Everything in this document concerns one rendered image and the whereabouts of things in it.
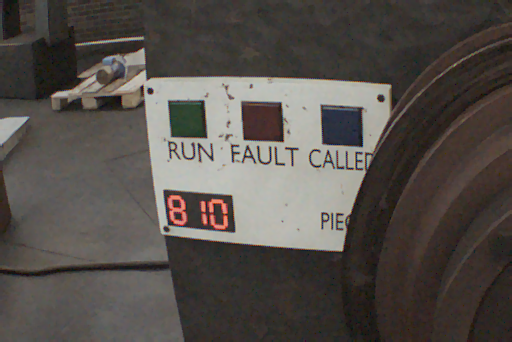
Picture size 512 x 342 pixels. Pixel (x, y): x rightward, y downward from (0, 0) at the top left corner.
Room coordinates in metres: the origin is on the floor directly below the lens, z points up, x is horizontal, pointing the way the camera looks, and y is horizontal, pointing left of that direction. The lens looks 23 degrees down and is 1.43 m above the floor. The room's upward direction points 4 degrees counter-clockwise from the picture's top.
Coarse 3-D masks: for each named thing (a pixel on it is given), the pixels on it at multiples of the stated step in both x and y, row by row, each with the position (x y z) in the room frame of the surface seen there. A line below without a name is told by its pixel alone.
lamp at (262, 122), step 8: (248, 104) 0.66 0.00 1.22; (256, 104) 0.66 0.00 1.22; (248, 112) 0.66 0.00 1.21; (256, 112) 0.66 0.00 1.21; (264, 112) 0.66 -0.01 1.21; (272, 112) 0.66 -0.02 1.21; (248, 120) 0.66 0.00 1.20; (256, 120) 0.66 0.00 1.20; (264, 120) 0.66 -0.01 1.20; (272, 120) 0.66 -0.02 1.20; (248, 128) 0.66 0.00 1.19; (256, 128) 0.66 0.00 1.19; (264, 128) 0.66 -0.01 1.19; (272, 128) 0.66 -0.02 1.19; (248, 136) 0.66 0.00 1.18; (256, 136) 0.66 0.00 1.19; (264, 136) 0.66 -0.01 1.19; (272, 136) 0.66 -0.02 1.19; (280, 136) 0.66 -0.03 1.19
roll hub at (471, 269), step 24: (504, 192) 0.41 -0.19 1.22; (480, 216) 0.42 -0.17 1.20; (504, 216) 0.38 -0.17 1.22; (480, 240) 0.38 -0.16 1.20; (456, 264) 0.40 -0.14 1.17; (480, 264) 0.38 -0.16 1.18; (504, 264) 0.38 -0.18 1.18; (456, 288) 0.39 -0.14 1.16; (480, 288) 0.38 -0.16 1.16; (504, 288) 0.38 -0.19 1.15; (456, 312) 0.39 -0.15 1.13; (480, 312) 0.39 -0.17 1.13; (504, 312) 0.38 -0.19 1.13; (432, 336) 0.39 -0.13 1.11; (456, 336) 0.39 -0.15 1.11; (480, 336) 0.39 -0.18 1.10; (504, 336) 0.38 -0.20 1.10
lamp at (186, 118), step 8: (176, 104) 0.69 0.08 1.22; (184, 104) 0.69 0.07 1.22; (192, 104) 0.68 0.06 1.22; (200, 104) 0.68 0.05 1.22; (176, 112) 0.69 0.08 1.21; (184, 112) 0.69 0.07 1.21; (192, 112) 0.68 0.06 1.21; (200, 112) 0.68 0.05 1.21; (176, 120) 0.69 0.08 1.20; (184, 120) 0.69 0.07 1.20; (192, 120) 0.68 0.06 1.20; (200, 120) 0.68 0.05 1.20; (176, 128) 0.69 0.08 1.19; (184, 128) 0.69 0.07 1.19; (192, 128) 0.68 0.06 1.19; (200, 128) 0.68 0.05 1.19; (200, 136) 0.68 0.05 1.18
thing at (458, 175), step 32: (448, 128) 0.47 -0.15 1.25; (480, 128) 0.45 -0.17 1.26; (448, 160) 0.46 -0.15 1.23; (480, 160) 0.44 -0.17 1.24; (416, 192) 0.47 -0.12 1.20; (448, 192) 0.45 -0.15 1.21; (480, 192) 0.43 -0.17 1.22; (416, 224) 0.47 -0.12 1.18; (448, 224) 0.44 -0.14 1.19; (384, 256) 0.47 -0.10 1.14; (416, 256) 0.45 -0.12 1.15; (448, 256) 0.44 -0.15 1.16; (384, 288) 0.47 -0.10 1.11; (416, 288) 0.44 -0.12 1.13; (384, 320) 0.47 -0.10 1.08; (416, 320) 0.44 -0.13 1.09
